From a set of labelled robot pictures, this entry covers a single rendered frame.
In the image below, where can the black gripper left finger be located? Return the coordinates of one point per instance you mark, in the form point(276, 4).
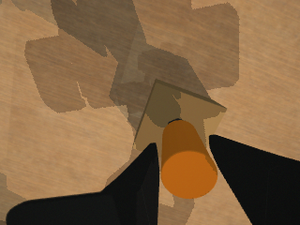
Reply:
point(130, 199)

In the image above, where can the translucent orange cylinder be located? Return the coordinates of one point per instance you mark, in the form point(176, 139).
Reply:
point(187, 170)

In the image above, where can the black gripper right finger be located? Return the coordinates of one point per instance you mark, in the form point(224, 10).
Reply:
point(266, 185)

